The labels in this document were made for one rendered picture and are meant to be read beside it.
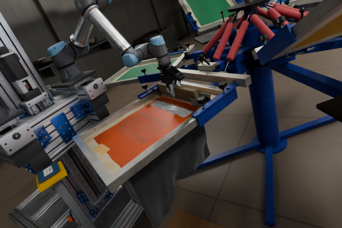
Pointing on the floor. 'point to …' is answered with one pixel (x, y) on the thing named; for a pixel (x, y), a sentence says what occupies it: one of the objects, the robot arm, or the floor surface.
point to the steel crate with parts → (170, 35)
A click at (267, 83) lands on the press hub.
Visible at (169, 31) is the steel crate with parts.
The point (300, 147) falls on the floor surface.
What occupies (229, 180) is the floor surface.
